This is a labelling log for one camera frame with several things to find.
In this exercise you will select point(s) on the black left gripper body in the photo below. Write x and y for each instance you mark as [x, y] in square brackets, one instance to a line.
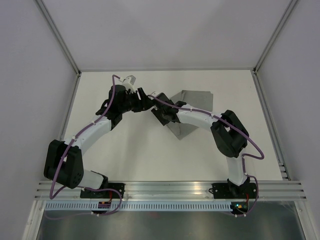
[132, 102]

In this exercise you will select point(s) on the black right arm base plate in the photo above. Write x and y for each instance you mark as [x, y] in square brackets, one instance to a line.
[231, 191]

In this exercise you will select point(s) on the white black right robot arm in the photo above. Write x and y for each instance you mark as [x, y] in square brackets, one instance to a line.
[229, 134]

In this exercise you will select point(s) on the white slotted cable duct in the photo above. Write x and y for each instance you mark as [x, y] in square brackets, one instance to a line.
[147, 206]

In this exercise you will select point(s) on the aluminium frame rail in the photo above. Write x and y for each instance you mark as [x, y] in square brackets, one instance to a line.
[199, 191]

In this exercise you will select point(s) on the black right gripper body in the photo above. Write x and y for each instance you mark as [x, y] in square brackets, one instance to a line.
[159, 115]

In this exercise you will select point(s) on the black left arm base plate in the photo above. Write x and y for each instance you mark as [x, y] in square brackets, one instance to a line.
[104, 194]

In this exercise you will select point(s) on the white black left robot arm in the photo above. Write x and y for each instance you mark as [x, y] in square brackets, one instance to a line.
[64, 160]

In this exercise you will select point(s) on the grey cloth napkin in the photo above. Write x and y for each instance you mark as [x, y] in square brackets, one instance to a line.
[198, 99]

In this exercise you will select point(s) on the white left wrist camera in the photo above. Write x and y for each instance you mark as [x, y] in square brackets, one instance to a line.
[128, 83]

